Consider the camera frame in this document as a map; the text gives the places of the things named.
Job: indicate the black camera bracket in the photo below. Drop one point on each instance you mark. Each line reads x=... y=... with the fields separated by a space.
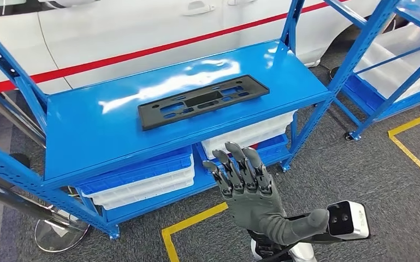
x=322 y=238

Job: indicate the white car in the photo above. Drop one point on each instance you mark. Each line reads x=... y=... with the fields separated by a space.
x=123 y=32

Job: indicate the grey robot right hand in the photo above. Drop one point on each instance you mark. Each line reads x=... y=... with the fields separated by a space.
x=253 y=206

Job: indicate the stanchion with chrome base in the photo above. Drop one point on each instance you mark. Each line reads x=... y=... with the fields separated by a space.
x=61 y=235

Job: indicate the red barrier belt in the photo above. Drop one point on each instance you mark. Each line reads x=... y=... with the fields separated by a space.
x=159 y=47

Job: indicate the white car side mirror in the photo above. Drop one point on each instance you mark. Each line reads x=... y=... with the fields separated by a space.
x=72 y=3

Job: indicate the black licence plate frame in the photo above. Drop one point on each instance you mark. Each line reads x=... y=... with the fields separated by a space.
x=253 y=90

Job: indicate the dark round stanchion base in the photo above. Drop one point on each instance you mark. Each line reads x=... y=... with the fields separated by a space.
x=334 y=74

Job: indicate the large white plastic crate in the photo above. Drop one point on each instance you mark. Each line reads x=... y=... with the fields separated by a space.
x=394 y=61

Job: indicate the black stanchion with belt head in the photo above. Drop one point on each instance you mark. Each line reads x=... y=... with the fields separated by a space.
x=19 y=160

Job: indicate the blue metal shelf rack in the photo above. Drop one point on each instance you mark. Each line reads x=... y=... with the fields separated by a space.
x=356 y=94
x=86 y=119

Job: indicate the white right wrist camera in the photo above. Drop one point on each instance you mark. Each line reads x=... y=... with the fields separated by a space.
x=356 y=220

